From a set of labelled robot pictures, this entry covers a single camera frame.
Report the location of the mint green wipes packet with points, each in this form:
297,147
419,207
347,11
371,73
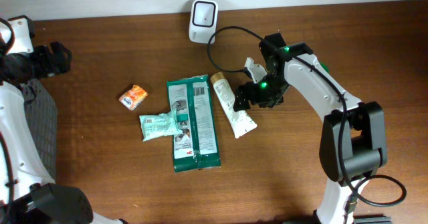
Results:
154,126

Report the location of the white cosmetic tube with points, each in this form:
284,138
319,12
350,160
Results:
240,121

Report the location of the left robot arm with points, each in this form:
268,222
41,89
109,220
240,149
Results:
28,193

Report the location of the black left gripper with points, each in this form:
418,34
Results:
53,58

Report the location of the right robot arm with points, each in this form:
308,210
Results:
353,139

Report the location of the green lid glass jar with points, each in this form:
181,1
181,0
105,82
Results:
325,67

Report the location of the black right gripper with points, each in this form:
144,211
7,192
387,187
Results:
255,95

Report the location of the orange tissue packet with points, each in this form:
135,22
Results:
133,97

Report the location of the green white long package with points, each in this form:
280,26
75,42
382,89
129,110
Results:
196,146

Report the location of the grey plastic mesh basket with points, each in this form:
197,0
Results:
42,117

